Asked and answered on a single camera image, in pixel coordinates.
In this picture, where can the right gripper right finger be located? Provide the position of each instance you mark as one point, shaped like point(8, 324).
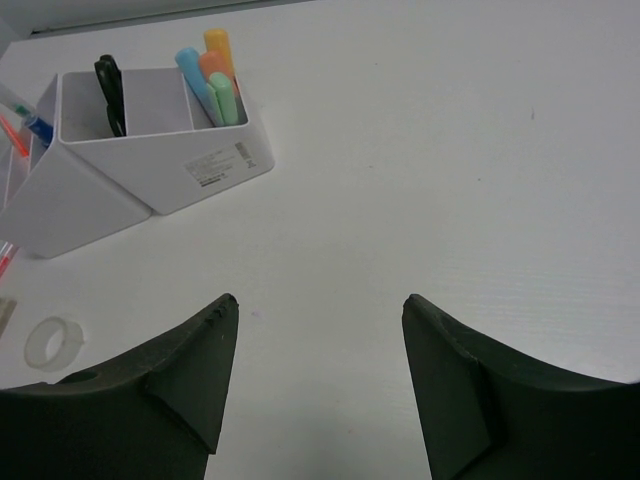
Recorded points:
point(488, 411)

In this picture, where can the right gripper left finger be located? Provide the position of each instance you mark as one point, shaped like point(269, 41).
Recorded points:
point(152, 412)

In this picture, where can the orange pen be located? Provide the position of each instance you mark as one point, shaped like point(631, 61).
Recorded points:
point(13, 137)

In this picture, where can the green marker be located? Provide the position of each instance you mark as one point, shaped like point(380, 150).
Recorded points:
point(222, 97)

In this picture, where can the black handled scissors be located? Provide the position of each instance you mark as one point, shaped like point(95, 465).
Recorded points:
point(110, 80)

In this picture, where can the green black pen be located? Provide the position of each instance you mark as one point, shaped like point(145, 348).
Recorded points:
point(15, 103)

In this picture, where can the blue marker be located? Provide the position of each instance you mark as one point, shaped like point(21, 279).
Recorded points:
point(187, 62)

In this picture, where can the clear glue bottle blue cap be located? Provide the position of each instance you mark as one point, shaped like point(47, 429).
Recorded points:
point(39, 128)

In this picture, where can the clear tape roll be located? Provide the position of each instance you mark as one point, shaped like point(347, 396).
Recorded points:
point(53, 344)

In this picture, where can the white organizer upright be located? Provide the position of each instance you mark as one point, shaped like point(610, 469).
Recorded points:
point(171, 155)

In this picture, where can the aluminium frame rail back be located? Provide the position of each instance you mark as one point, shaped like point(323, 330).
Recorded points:
point(62, 17)

